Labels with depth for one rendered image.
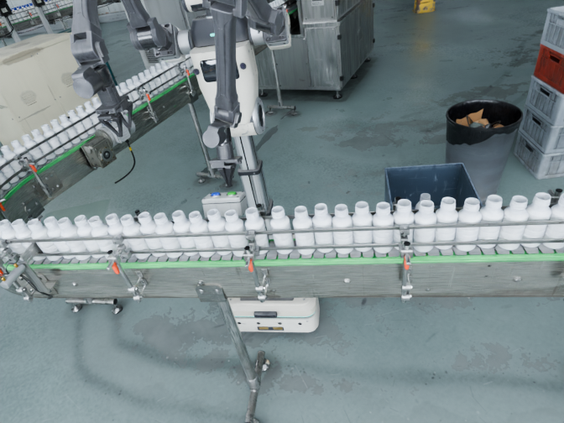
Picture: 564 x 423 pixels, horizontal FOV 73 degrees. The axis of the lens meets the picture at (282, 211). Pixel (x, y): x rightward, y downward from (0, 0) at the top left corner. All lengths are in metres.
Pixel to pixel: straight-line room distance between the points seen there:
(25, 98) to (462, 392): 4.67
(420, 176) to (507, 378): 1.05
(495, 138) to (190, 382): 2.30
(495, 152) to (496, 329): 1.13
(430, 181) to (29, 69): 4.30
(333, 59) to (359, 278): 3.70
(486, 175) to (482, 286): 1.67
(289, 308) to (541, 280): 1.17
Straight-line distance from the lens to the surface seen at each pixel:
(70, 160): 2.50
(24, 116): 4.99
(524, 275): 1.34
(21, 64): 5.01
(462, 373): 2.17
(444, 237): 1.20
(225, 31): 1.12
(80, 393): 2.53
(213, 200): 1.34
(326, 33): 4.66
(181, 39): 1.70
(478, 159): 2.83
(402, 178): 1.72
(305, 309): 2.04
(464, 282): 1.31
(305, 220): 1.14
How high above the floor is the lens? 1.85
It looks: 37 degrees down
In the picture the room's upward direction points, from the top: 11 degrees counter-clockwise
